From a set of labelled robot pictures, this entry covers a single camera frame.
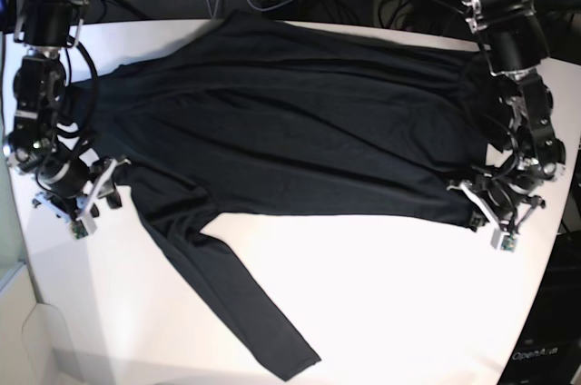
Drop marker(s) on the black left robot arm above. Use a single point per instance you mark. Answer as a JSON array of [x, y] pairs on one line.
[[41, 23]]

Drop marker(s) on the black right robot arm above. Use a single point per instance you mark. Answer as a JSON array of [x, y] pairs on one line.
[[510, 39]]

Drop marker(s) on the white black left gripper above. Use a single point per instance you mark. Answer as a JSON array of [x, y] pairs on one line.
[[503, 203]]

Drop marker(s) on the black long sleeve shirt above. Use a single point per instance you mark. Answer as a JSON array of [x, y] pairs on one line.
[[262, 117]]

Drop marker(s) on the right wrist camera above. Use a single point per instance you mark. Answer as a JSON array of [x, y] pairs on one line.
[[504, 241]]

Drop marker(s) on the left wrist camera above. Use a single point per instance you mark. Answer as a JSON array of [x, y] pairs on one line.
[[82, 227]]

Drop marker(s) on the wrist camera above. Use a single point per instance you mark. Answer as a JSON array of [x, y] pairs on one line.
[[504, 241], [82, 227]]

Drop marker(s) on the black OpenArm case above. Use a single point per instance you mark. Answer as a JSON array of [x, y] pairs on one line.
[[548, 348]]

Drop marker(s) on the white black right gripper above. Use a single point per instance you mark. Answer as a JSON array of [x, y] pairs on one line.
[[70, 189]]

